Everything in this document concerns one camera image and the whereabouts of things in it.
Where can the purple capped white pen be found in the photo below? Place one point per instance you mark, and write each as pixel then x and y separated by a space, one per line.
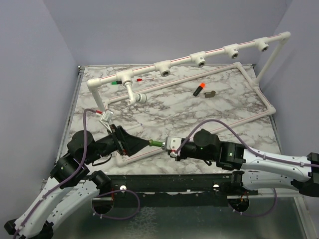
pixel 133 127

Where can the green water faucet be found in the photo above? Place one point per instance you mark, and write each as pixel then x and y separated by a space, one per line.
pixel 157 144

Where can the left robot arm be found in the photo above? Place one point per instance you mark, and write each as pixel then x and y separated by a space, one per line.
pixel 71 183

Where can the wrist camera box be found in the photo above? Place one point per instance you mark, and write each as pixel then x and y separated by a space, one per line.
pixel 106 119
pixel 172 146

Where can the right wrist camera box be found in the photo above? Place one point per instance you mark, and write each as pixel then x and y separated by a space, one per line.
pixel 172 146

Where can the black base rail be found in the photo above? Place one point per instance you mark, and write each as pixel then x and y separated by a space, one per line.
pixel 128 191

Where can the grey brown small fitting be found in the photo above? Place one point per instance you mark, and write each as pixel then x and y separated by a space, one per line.
pixel 210 94

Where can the green black marker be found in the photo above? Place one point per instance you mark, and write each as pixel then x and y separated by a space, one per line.
pixel 116 83

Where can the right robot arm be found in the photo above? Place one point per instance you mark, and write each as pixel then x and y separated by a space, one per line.
pixel 252 169

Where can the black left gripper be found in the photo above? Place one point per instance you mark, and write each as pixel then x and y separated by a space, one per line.
pixel 128 144

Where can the black orange marker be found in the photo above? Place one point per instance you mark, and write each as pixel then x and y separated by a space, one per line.
pixel 198 89

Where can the white PVC pipe frame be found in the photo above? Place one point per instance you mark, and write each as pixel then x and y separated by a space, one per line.
pixel 199 59

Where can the red capped white pen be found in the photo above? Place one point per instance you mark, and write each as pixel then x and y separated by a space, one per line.
pixel 144 79

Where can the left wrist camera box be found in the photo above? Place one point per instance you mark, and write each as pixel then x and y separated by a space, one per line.
pixel 106 119

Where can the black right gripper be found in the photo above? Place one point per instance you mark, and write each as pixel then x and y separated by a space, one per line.
pixel 180 156

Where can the white installed faucet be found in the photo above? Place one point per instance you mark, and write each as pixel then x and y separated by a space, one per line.
pixel 134 97

